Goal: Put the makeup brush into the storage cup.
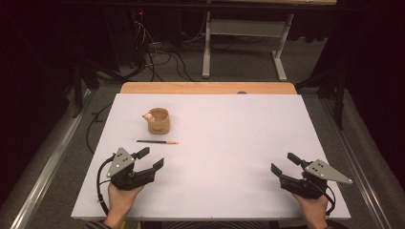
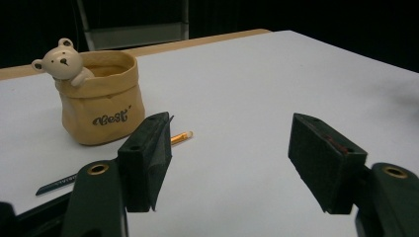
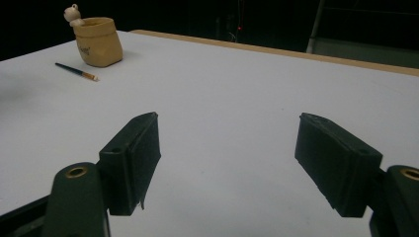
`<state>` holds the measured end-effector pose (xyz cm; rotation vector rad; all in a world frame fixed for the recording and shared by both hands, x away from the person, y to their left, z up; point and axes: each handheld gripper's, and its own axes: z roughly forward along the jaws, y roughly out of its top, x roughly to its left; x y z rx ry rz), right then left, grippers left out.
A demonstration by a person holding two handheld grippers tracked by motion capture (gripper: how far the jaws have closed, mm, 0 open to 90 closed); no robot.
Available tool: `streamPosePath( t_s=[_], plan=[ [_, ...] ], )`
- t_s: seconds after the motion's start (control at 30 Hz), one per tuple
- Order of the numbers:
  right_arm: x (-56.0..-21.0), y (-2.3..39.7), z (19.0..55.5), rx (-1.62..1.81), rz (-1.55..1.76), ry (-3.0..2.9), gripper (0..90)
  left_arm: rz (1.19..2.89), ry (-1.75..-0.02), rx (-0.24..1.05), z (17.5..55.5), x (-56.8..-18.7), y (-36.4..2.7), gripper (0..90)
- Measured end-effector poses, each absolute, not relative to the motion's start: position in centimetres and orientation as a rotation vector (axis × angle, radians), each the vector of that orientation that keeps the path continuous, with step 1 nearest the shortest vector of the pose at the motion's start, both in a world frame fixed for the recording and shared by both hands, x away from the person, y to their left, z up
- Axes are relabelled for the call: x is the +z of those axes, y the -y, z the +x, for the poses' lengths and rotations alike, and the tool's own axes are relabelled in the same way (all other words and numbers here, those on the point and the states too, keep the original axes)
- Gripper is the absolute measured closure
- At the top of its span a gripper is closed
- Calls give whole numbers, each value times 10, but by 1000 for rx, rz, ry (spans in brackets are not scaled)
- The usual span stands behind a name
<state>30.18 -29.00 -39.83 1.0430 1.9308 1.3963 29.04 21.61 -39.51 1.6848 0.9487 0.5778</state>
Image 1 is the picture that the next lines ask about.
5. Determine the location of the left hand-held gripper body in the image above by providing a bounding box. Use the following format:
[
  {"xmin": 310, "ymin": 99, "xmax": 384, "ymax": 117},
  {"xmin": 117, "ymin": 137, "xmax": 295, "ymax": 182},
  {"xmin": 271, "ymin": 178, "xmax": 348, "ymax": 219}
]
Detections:
[{"xmin": 106, "ymin": 147, "xmax": 157, "ymax": 192}]

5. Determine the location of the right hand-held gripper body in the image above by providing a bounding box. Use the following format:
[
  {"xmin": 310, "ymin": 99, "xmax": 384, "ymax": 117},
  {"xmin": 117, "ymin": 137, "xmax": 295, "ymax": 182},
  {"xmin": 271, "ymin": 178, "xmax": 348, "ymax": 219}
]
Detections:
[{"xmin": 280, "ymin": 159, "xmax": 353, "ymax": 199}]

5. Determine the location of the black and gold pen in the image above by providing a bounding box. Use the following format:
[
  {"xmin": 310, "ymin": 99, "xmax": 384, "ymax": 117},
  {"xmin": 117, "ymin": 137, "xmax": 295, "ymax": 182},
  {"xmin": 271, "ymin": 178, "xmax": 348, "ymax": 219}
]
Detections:
[{"xmin": 136, "ymin": 139, "xmax": 180, "ymax": 145}]

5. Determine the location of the tan wooden cup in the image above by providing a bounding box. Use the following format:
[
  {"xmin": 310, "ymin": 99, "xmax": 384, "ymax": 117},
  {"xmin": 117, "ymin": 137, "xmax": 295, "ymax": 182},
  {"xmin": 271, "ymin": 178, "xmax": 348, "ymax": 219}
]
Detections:
[{"xmin": 141, "ymin": 107, "xmax": 171, "ymax": 135}]

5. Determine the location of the person's left hand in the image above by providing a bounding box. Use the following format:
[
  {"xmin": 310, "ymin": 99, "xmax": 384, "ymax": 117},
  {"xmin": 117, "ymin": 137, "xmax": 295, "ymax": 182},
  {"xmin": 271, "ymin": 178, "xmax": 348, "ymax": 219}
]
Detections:
[{"xmin": 106, "ymin": 184, "xmax": 144, "ymax": 223}]

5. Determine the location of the person's right hand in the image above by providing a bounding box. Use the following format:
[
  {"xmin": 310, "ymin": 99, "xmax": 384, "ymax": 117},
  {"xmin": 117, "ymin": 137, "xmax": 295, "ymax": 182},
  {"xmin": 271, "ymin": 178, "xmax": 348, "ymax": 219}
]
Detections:
[{"xmin": 292, "ymin": 194, "xmax": 329, "ymax": 228}]

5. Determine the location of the black metal stand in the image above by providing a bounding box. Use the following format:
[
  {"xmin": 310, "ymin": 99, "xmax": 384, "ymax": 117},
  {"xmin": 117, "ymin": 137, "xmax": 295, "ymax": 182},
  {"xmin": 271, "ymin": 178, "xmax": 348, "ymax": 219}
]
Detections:
[
  {"xmin": 295, "ymin": 63, "xmax": 349, "ymax": 131},
  {"xmin": 70, "ymin": 57, "xmax": 100, "ymax": 119}
]

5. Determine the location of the person's striped clothing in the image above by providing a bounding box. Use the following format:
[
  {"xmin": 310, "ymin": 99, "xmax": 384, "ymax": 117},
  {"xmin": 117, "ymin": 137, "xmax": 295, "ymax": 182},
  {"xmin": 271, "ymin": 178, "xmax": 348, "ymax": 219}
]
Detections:
[{"xmin": 160, "ymin": 220, "xmax": 271, "ymax": 229}]

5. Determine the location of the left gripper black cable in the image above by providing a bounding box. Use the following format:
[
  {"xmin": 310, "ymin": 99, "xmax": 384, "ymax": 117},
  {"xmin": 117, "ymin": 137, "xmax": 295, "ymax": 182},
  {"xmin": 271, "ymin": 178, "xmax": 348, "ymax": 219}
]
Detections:
[{"xmin": 96, "ymin": 155, "xmax": 116, "ymax": 217}]

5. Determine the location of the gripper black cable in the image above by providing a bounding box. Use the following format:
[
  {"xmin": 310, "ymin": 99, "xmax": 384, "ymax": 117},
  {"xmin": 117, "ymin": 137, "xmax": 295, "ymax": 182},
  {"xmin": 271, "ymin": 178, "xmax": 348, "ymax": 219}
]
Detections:
[
  {"xmin": 316, "ymin": 185, "xmax": 337, "ymax": 217},
  {"xmin": 96, "ymin": 155, "xmax": 116, "ymax": 217}
]

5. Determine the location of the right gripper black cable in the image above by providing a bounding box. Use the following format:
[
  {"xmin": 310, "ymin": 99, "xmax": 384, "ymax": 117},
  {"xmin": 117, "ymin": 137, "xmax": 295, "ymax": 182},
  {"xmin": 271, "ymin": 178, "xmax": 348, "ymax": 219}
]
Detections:
[{"xmin": 316, "ymin": 185, "xmax": 337, "ymax": 217}]

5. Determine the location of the metal floor rail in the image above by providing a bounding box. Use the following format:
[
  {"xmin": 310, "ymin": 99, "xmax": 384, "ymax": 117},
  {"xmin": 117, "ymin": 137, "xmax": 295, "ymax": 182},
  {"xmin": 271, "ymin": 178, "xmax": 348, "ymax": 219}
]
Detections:
[
  {"xmin": 318, "ymin": 94, "xmax": 394, "ymax": 229},
  {"xmin": 9, "ymin": 90, "xmax": 94, "ymax": 229}
]

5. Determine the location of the black floor cable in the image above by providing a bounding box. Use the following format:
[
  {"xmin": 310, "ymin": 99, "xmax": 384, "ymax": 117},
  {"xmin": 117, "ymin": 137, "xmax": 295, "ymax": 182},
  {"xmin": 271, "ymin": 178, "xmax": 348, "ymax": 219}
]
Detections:
[{"xmin": 85, "ymin": 101, "xmax": 115, "ymax": 156}]

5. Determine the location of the tangle of floor cables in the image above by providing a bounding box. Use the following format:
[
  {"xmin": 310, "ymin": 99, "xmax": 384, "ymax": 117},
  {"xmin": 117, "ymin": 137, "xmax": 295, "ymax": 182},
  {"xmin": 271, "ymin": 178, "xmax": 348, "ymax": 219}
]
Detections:
[{"xmin": 132, "ymin": 18, "xmax": 200, "ymax": 83}]

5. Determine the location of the white metal desk frame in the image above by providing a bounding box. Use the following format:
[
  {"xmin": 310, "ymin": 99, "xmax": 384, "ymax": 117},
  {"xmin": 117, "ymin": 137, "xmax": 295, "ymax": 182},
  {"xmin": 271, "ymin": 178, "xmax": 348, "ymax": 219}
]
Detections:
[{"xmin": 202, "ymin": 10, "xmax": 295, "ymax": 82}]

